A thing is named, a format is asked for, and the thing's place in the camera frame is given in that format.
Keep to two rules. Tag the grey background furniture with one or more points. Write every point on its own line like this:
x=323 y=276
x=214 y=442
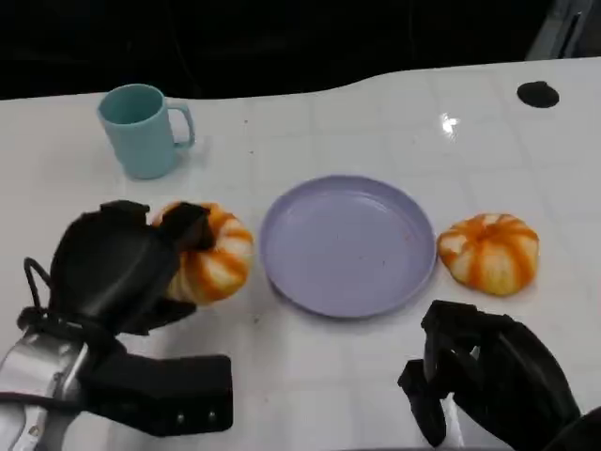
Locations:
x=563 y=28

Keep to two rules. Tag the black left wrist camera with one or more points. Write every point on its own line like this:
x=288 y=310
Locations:
x=164 y=394

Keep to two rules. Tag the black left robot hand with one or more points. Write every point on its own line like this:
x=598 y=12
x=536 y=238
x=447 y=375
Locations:
x=108 y=268

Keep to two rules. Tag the pale green mug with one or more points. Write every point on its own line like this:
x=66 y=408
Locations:
x=136 y=136

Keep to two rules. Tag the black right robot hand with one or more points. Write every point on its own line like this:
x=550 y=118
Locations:
x=507 y=376

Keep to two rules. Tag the orange and white bread roll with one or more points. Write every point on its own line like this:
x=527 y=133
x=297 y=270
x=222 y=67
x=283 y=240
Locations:
x=488 y=253
x=220 y=263

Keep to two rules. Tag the black table grommet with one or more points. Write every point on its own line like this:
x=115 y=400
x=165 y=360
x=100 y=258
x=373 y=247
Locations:
x=537 y=94

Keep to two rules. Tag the lilac plate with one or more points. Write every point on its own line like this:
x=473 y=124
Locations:
x=347 y=244

